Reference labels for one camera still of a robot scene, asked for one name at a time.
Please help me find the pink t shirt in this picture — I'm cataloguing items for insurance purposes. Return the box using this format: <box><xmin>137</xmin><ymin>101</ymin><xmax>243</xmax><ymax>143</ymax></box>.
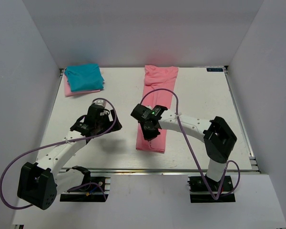
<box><xmin>63</xmin><ymin>71</ymin><xmax>104</xmax><ymax>97</ymax></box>
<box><xmin>136</xmin><ymin>65</ymin><xmax>179</xmax><ymax>153</ymax></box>

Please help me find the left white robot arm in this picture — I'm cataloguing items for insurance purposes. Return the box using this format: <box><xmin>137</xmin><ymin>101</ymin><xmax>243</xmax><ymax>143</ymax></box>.
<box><xmin>17</xmin><ymin>99</ymin><xmax>122</xmax><ymax>210</ymax></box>

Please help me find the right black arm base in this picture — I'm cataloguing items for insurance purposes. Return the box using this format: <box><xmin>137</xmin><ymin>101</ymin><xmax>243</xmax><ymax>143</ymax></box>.
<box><xmin>187</xmin><ymin>175</ymin><xmax>236</xmax><ymax>204</ymax></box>

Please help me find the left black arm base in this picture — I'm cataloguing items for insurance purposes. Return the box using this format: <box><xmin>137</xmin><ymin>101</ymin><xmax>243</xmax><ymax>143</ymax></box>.
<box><xmin>60</xmin><ymin>166</ymin><xmax>111</xmax><ymax>203</ymax></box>

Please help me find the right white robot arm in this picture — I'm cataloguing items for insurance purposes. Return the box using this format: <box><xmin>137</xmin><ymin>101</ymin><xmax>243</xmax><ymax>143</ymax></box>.
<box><xmin>131</xmin><ymin>104</ymin><xmax>237</xmax><ymax>190</ymax></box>

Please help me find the folded pink t shirt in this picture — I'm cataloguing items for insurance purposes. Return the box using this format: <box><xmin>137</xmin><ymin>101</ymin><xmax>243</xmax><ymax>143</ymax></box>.
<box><xmin>63</xmin><ymin>71</ymin><xmax>104</xmax><ymax>97</ymax></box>

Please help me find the folded teal t shirt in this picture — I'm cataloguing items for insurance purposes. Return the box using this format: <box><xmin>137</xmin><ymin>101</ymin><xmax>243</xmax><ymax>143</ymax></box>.
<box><xmin>64</xmin><ymin>63</ymin><xmax>104</xmax><ymax>92</ymax></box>

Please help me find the blue table label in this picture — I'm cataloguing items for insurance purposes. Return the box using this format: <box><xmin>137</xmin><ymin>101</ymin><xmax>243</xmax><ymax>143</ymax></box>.
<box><xmin>206</xmin><ymin>68</ymin><xmax>224</xmax><ymax>72</ymax></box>

